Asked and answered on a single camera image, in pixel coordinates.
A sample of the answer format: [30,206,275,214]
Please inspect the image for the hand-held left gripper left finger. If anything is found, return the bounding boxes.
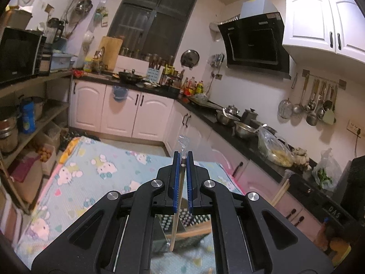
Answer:
[31,151,183,274]

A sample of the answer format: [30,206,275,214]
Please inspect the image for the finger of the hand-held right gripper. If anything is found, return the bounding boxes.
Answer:
[287,174,321,203]

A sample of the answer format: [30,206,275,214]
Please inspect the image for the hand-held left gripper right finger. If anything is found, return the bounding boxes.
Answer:
[185,152,334,274]

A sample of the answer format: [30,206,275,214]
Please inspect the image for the wooden chopsticks pair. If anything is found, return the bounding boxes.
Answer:
[177,227,211,239]
[169,135,190,252]
[270,176,290,207]

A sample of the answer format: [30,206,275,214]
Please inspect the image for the person's right hand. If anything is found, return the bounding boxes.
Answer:
[315,220,352,266]

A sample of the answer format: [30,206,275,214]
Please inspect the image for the plastic bag with greens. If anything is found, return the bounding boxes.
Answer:
[312,148,343,192]

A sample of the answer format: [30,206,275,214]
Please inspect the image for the garlic bulbs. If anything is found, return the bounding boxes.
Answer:
[292,148,311,169]

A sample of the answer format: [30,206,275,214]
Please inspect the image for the plastic bag with food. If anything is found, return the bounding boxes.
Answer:
[257,126,294,167]

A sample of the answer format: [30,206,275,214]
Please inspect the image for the white base cabinet row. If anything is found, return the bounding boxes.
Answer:
[69,78,175,142]
[164,101,323,243]

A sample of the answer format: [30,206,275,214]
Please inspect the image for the green spatula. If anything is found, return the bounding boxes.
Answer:
[323,86,337,125]

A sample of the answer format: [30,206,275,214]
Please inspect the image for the steel ladle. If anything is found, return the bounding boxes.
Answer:
[292,76,310,114]
[306,81,326,126]

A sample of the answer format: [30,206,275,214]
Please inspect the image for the steel cooking pot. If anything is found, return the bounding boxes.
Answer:
[216,110,240,126]

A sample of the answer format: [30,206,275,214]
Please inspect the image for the steel mixing bowl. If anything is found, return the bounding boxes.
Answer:
[234,121,258,139]

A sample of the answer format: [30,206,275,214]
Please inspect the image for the cartoon cat printed blanket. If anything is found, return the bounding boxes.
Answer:
[16,136,246,274]

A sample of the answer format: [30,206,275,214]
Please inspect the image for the steel strainer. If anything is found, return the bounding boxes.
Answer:
[278,74,298,119]

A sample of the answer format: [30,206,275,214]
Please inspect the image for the flat frying pan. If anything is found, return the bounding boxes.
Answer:
[188,95,226,110]

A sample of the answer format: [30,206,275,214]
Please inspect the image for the spice rack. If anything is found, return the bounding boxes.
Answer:
[160,65,183,87]

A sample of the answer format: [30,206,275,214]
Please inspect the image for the blue hanging cloth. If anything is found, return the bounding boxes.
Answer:
[112,85,128,103]

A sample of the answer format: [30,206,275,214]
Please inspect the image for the knife block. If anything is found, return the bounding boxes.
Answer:
[147,57,164,83]

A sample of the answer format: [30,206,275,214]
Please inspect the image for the black wok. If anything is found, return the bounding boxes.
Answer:
[118,70,146,84]

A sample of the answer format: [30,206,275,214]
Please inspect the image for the steel pot lid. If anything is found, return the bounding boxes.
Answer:
[180,49,200,69]

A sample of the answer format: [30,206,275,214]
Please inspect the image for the hanging kitchen tools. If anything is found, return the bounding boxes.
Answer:
[209,54,226,67]

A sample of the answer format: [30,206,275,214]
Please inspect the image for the box of potatoes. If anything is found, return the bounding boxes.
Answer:
[34,143,57,174]

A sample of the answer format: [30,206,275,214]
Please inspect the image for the wooden cutting board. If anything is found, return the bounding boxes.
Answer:
[100,36,124,69]

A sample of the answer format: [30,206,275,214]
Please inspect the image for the wooden shelf rack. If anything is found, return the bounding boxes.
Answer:
[0,71,72,214]

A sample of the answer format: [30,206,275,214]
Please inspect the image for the kitchen faucet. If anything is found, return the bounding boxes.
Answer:
[95,47,106,69]

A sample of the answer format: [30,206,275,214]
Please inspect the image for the cardboard box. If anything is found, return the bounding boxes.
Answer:
[8,151,43,203]

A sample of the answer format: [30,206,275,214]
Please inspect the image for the black range hood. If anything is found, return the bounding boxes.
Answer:
[217,0,292,80]

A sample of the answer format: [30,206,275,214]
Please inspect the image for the blue plastic container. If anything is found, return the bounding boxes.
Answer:
[19,97,36,134]

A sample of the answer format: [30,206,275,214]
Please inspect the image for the dark kitchen window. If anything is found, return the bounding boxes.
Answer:
[107,0,199,60]

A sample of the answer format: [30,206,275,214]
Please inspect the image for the blue plastic basket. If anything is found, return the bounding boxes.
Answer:
[51,52,75,70]

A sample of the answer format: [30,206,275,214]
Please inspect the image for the large steel pot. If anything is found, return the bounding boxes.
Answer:
[0,114,22,153]

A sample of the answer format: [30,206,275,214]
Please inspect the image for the blender jug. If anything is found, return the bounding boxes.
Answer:
[47,18,65,45]

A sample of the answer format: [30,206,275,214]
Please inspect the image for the hanging steel bowl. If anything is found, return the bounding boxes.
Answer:
[75,0,93,15]

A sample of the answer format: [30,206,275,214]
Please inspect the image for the black microwave oven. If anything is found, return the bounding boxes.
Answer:
[0,27,47,84]

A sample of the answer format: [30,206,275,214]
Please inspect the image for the wall power socket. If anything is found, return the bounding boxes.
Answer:
[347,120,363,134]

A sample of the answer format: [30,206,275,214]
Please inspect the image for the wall utensil rail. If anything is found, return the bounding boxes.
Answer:
[302,69,347,90]

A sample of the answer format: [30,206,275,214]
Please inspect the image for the white wall cabinet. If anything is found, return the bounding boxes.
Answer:
[282,0,365,63]

